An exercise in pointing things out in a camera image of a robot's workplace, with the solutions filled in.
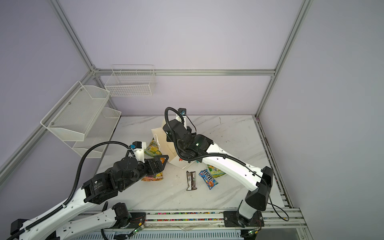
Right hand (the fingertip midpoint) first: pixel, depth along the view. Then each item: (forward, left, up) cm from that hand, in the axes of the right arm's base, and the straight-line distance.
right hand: (171, 126), depth 69 cm
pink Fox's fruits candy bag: (-12, +11, -30) cm, 34 cm away
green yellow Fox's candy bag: (-8, -23, -33) cm, 40 cm away
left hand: (-13, +4, -7) cm, 16 cm away
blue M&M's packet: (-12, -19, -33) cm, 40 cm away
